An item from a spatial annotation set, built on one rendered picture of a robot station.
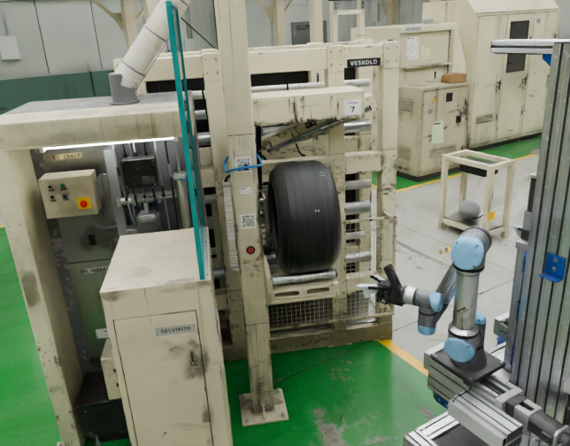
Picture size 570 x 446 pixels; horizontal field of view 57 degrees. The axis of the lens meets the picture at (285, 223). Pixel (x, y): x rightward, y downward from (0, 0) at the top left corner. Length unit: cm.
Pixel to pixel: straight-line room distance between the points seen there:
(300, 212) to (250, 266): 45
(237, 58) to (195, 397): 146
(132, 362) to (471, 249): 134
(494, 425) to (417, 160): 530
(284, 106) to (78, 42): 898
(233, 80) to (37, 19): 911
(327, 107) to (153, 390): 162
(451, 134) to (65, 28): 752
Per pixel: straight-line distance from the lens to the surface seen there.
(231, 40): 244
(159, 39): 273
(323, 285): 271
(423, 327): 227
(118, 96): 276
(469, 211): 558
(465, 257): 203
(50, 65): 1141
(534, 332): 237
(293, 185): 249
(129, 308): 202
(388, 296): 226
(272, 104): 275
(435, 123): 732
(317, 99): 278
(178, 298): 199
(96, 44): 1155
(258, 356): 299
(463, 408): 238
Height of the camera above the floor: 214
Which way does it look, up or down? 21 degrees down
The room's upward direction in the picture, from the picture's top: 3 degrees counter-clockwise
